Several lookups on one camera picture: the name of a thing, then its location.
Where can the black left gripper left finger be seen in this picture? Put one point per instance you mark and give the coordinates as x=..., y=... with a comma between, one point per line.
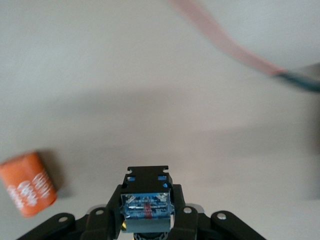
x=100, y=225

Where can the yellow push button switch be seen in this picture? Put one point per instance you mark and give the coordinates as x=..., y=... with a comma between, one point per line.
x=147, y=210

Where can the orange cylindrical battery cell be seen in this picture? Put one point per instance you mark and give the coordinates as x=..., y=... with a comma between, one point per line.
x=27, y=182

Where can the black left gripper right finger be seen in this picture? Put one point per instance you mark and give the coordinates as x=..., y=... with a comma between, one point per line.
x=190, y=225

